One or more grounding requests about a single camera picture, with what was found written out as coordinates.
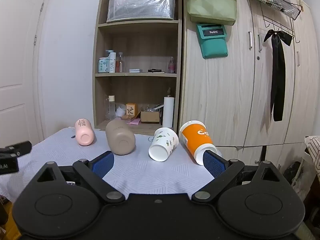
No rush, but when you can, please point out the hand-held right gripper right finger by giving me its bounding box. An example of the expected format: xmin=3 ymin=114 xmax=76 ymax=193
xmin=191 ymin=149 xmax=288 ymax=204

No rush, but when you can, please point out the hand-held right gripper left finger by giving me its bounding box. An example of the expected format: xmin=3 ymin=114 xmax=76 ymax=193
xmin=37 ymin=151 xmax=125 ymax=204

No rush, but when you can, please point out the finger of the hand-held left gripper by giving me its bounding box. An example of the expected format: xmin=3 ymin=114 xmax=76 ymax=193
xmin=0 ymin=141 xmax=32 ymax=157

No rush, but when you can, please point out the orange paper cup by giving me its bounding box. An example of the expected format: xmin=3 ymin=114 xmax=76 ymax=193
xmin=179 ymin=120 xmax=222 ymax=166

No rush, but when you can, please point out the beige cup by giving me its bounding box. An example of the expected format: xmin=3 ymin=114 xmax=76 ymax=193
xmin=105 ymin=119 xmax=136 ymax=155

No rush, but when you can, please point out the white patterned paper cup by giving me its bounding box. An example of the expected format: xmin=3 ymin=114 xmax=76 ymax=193
xmin=148 ymin=127 xmax=179 ymax=162

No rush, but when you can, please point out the white textured tablecloth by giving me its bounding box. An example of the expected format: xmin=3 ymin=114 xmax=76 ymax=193
xmin=0 ymin=127 xmax=218 ymax=203

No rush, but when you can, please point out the clear bottle beige cap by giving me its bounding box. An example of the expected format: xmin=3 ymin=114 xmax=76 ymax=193
xmin=107 ymin=95 xmax=116 ymax=121

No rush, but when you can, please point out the yellow floral box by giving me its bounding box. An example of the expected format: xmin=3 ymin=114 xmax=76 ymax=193
xmin=126 ymin=103 xmax=139 ymax=117

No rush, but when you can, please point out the brown cardboard box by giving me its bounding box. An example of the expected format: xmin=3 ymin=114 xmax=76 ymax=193
xmin=140 ymin=110 xmax=160 ymax=124

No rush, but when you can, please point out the white paper towel roll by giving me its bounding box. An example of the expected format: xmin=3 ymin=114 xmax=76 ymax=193
xmin=162 ymin=95 xmax=175 ymax=128

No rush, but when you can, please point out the light wood wardrobe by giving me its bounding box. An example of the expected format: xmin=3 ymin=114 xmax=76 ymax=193
xmin=179 ymin=0 xmax=320 ymax=148

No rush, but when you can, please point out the wooden open shelf unit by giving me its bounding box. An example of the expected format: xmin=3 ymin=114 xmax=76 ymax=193
xmin=92 ymin=0 xmax=182 ymax=136

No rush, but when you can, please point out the dark bag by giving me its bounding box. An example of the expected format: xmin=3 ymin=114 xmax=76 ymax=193
xmin=284 ymin=161 xmax=302 ymax=186

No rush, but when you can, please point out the white door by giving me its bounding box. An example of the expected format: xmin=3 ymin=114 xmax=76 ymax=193
xmin=0 ymin=0 xmax=52 ymax=146

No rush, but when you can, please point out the teal skincare jar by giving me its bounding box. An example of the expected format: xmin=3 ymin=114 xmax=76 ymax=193
xmin=98 ymin=57 xmax=110 ymax=74

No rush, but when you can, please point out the white patterned box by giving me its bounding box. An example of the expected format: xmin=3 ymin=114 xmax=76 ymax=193
xmin=304 ymin=135 xmax=320 ymax=178

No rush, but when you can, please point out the white tube bottle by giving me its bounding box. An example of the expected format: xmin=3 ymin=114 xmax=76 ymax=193
xmin=109 ymin=52 xmax=117 ymax=73

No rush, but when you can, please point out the amber clear bottle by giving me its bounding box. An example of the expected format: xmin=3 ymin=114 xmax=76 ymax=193
xmin=116 ymin=52 xmax=124 ymax=73

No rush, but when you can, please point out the black ribbon bow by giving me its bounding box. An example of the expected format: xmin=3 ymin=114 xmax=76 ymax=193
xmin=263 ymin=29 xmax=293 ymax=122

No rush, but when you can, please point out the teal pouch with label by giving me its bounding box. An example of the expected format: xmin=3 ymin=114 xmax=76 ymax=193
xmin=196 ymin=23 xmax=229 ymax=59

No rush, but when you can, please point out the light green bag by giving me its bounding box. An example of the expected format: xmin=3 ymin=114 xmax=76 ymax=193
xmin=187 ymin=0 xmax=237 ymax=26

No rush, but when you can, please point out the grey plastic-wrapped storage box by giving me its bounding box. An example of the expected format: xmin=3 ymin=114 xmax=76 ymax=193
xmin=106 ymin=0 xmax=176 ymax=23

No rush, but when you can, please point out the black wire door rack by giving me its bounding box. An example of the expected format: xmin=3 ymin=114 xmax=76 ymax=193
xmin=244 ymin=0 xmax=303 ymax=43

